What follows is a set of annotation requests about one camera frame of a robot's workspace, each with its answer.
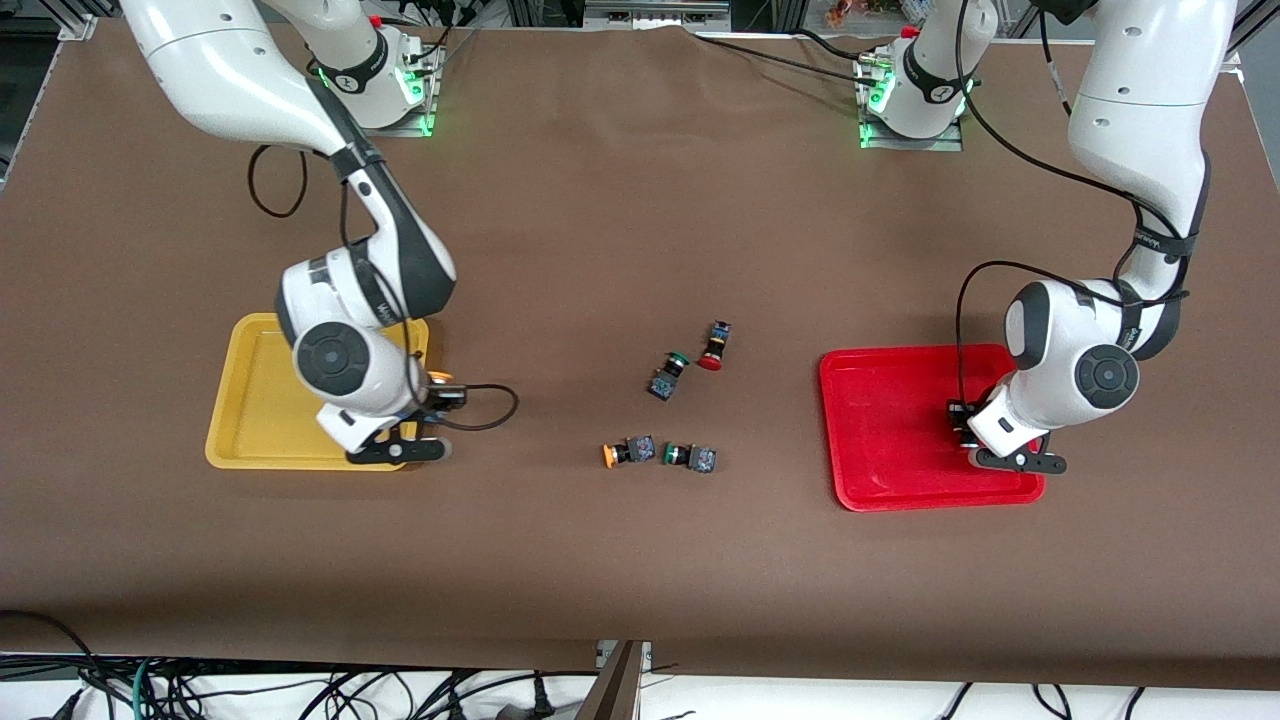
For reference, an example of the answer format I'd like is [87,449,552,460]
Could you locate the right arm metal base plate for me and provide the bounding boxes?
[345,40,443,139]

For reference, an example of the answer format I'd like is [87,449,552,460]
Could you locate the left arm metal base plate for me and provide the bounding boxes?
[858,55,966,153]

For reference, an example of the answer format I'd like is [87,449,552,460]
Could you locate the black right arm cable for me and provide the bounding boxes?
[247,140,521,433]

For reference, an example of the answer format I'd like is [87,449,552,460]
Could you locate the grey background equipment box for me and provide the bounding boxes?
[585,0,731,29]

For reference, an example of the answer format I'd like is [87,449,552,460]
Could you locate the aluminium frame post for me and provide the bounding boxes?
[575,640,653,720]

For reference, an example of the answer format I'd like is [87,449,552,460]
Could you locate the red plastic tray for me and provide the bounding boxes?
[819,344,1047,513]

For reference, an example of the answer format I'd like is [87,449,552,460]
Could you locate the brown table cover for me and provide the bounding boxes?
[0,18,1280,691]

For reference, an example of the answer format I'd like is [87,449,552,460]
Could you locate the yellow plastic tray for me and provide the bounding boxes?
[205,313,430,472]

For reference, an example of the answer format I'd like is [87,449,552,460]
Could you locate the short black table cable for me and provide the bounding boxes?
[795,28,876,63]

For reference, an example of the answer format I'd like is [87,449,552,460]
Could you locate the long black table cable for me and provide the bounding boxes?
[685,28,881,93]

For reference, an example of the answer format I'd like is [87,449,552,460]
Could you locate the tangled black floor cables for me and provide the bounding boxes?
[150,660,601,720]

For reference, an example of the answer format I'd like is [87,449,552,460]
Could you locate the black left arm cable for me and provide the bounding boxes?
[955,0,1196,406]

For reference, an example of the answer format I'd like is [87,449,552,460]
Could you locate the thick black floor cable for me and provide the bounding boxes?
[0,608,111,720]

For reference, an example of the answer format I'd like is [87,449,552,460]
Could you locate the aluminium frame extrusion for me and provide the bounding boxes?
[30,0,98,41]
[1225,0,1280,73]

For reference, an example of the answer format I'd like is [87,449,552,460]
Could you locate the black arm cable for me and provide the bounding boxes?
[955,0,1196,406]
[247,140,521,433]

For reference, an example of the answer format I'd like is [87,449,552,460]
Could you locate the red push button switch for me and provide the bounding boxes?
[696,320,734,372]

